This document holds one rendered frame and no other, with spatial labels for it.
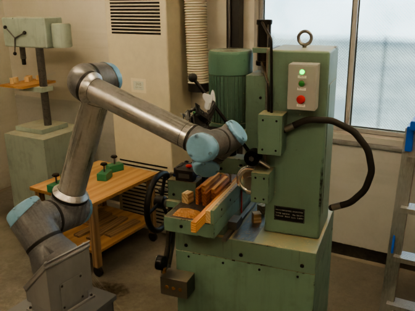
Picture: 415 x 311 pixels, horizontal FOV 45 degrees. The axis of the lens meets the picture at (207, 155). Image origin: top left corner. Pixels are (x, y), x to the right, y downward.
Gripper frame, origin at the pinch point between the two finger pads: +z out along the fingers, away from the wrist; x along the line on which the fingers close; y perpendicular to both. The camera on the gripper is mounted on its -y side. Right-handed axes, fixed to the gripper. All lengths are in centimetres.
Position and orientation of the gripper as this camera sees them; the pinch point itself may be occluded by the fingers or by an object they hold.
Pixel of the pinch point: (200, 102)
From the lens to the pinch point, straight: 195.5
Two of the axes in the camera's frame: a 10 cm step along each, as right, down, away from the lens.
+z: -1.1, -7.3, 6.8
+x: -7.0, 5.3, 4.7
